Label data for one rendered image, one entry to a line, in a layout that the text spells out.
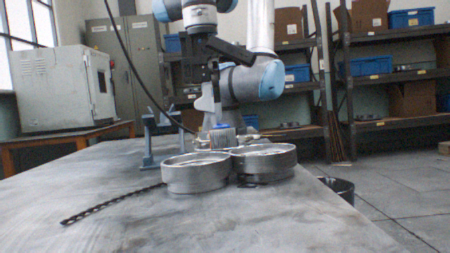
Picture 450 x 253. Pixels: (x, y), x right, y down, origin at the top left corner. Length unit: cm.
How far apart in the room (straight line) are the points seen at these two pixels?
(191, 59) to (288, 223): 48
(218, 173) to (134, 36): 407
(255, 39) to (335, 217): 77
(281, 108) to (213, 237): 433
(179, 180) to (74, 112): 238
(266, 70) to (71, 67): 204
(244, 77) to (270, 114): 361
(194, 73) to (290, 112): 396
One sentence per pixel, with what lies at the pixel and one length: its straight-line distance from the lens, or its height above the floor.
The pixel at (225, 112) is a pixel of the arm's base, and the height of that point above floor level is 88.
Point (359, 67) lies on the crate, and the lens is 441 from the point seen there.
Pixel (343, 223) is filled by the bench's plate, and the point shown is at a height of 80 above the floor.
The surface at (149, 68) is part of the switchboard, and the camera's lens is 440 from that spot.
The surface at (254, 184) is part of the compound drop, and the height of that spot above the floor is 80.
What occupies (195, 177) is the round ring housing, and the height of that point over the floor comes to 82.
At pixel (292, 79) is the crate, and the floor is 105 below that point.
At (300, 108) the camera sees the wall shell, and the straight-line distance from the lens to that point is 468.
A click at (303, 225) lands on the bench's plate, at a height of 80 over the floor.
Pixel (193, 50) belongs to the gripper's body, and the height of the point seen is 104.
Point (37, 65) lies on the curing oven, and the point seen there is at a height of 130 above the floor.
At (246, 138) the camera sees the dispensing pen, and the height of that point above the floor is 85.
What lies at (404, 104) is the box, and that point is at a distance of 462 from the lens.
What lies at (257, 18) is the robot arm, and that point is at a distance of 108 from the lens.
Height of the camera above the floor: 93
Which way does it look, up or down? 5 degrees down
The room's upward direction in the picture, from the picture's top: 6 degrees counter-clockwise
